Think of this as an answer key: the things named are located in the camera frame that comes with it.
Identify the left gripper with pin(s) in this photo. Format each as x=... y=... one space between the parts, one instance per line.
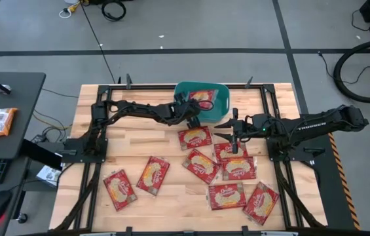
x=186 y=109

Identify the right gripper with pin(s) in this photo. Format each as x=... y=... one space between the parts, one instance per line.
x=250 y=126

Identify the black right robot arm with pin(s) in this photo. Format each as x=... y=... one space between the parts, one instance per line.
x=319 y=124

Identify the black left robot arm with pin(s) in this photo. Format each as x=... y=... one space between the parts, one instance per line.
x=139 y=109

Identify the teal plastic basket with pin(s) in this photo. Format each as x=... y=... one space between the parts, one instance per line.
x=220 y=111

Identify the black platform with hazard stripe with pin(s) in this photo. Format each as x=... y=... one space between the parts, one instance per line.
x=332 y=183

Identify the black power adapter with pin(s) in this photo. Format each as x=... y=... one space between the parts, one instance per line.
x=39 y=139

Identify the small white box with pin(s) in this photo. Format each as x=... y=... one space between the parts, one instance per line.
x=48 y=175

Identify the black desk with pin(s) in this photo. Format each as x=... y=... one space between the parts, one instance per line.
x=24 y=91

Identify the black caster wheel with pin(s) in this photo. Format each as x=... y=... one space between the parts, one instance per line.
x=22 y=218

